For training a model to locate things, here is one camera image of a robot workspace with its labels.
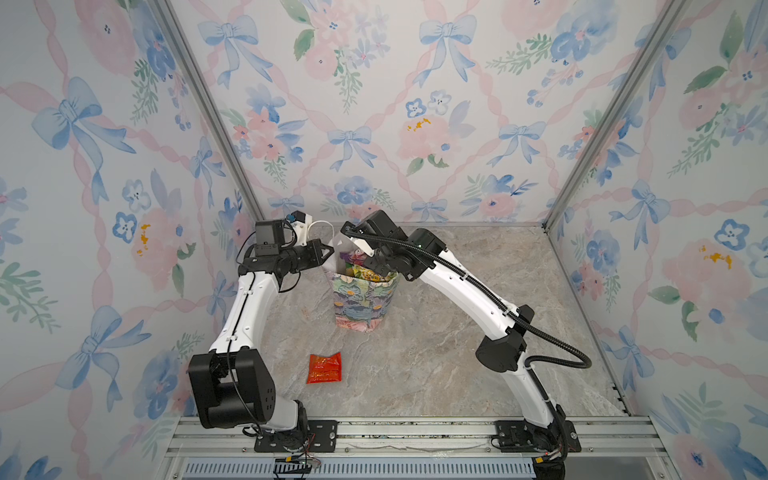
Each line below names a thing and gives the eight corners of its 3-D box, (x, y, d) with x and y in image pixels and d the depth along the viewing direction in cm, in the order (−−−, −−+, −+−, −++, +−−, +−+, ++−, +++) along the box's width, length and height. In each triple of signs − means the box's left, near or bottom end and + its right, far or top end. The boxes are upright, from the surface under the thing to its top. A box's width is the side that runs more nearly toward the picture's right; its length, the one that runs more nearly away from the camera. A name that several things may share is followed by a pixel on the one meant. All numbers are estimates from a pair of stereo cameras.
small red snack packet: (307, 383, 84) (305, 381, 82) (312, 355, 89) (310, 352, 87) (341, 383, 84) (340, 381, 82) (343, 355, 89) (343, 352, 87)
